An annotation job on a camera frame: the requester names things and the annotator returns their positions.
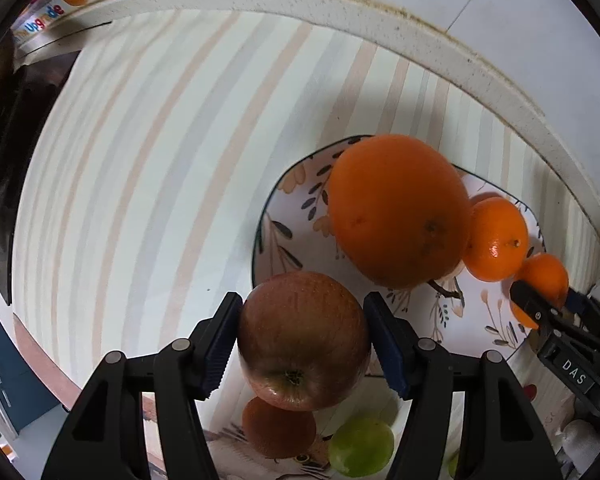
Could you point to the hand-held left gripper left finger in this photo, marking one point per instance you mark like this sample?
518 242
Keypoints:
220 345

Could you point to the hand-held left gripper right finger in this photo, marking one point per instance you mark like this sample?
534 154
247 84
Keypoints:
387 347

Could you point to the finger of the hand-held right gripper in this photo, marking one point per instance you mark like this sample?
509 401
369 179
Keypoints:
582 307
530 305

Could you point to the small mandarin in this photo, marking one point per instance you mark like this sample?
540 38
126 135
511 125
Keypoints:
545 275
497 240

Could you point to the cherry tomato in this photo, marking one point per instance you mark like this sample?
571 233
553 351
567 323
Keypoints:
530 391

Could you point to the striped red apple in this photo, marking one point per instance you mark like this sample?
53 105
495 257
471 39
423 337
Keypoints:
300 340

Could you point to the dark reddish orange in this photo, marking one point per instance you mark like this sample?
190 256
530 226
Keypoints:
277 430

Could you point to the green apple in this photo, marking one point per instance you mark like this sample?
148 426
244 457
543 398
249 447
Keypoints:
360 447
453 465

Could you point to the floral ceramic plate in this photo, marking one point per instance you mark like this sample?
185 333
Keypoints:
300 240

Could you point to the cat-shaped mat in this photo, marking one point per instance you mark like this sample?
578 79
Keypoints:
225 455

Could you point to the large orange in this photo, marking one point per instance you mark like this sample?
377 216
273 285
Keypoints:
395 210

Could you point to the striped table mat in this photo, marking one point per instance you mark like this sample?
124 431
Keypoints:
155 185

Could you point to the blue cabinet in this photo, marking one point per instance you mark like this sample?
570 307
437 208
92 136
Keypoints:
15 375

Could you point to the black gas stove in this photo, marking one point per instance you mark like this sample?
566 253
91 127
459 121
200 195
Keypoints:
10 160

